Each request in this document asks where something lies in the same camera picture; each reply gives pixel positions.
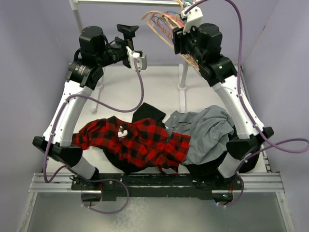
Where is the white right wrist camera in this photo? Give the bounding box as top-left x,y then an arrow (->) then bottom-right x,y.
180,7 -> 203,34

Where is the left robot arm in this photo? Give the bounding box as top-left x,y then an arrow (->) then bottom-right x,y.
32,24 -> 147,189

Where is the black garment right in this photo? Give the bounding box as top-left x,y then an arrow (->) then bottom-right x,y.
183,133 -> 261,177

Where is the cream plastic hanger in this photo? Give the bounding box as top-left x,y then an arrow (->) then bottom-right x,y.
140,10 -> 201,71

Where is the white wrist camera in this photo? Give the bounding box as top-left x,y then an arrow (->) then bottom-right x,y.
180,7 -> 203,34
126,46 -> 147,71

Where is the pink plastic hanger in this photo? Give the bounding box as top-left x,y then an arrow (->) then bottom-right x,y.
152,15 -> 177,42

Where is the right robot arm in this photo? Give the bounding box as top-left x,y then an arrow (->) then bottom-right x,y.
172,23 -> 274,189

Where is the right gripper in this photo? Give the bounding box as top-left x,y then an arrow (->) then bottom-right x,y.
172,23 -> 205,66

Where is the red black plaid shirt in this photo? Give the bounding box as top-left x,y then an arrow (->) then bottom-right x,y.
72,116 -> 191,175

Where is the grey shirt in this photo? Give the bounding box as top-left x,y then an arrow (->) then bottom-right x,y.
165,105 -> 234,165

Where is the black garment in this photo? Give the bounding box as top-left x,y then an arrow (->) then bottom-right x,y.
102,102 -> 166,174
183,133 -> 261,177

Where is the aluminium front rail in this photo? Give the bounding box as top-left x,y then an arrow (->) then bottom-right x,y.
29,173 -> 284,197

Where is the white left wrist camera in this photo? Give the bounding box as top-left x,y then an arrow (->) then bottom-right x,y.
126,46 -> 147,71

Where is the white clothes rack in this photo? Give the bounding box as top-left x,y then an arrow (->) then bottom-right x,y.
68,0 -> 194,114

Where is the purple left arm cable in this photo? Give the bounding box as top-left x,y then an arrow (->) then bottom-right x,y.
43,58 -> 145,214

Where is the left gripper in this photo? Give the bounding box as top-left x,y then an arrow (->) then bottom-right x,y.
96,26 -> 139,68

